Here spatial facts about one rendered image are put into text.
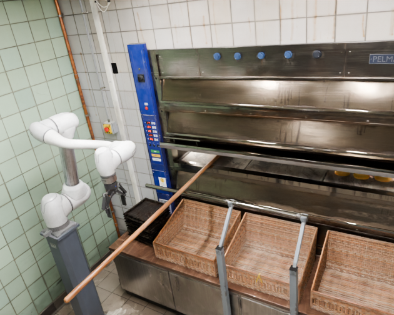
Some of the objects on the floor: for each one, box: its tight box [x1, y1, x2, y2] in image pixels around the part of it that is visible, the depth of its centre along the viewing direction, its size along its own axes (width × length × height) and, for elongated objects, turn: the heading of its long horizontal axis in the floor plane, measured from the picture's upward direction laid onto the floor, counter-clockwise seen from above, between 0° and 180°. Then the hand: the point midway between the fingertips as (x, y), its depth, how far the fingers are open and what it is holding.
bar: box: [145, 183, 308, 315], centre depth 255 cm, size 31×127×118 cm, turn 74°
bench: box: [108, 222, 394, 315], centre depth 275 cm, size 56×242×58 cm, turn 74°
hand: (117, 209), depth 218 cm, fingers open, 13 cm apart
